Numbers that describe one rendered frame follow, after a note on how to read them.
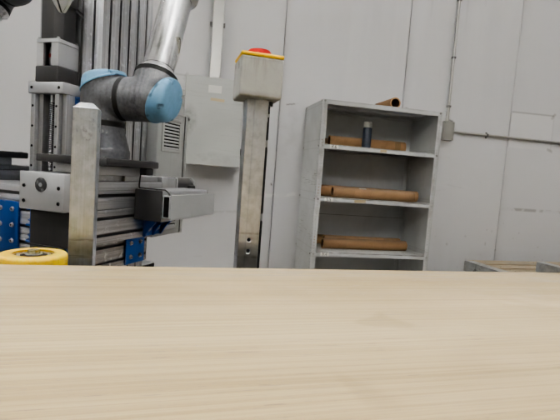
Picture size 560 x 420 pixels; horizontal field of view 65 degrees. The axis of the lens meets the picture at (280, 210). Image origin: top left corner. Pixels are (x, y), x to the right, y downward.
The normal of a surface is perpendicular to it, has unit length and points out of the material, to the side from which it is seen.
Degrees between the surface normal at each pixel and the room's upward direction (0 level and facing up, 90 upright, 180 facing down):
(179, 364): 0
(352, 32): 90
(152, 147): 90
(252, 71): 90
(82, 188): 90
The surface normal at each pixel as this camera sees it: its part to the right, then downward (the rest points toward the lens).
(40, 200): -0.31, 0.06
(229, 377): 0.07, -0.99
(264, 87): 0.26, 0.10
